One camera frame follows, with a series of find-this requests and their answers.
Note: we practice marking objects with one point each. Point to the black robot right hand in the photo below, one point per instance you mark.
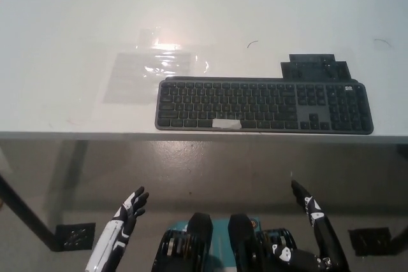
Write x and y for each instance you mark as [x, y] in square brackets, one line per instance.
[328, 240]

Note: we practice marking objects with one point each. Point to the black slanted table leg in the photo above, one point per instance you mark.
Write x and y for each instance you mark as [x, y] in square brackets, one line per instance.
[28, 211]

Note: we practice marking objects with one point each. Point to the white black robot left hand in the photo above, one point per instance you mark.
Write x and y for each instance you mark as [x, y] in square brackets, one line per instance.
[110, 240]

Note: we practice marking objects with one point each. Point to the black floor mounting plate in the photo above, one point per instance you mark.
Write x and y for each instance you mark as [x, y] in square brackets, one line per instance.
[369, 240]
[76, 237]

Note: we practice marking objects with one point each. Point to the grey table leg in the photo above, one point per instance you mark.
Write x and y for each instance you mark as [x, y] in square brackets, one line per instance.
[78, 163]

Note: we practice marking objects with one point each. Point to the white tape strip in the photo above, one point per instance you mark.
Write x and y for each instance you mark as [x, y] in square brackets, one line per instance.
[226, 123]

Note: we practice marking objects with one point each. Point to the clear plastic sheet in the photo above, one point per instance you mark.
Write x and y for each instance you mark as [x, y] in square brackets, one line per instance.
[150, 49]

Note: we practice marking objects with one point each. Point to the black stepped flat plate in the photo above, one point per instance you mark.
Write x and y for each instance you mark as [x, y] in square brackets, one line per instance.
[314, 68]

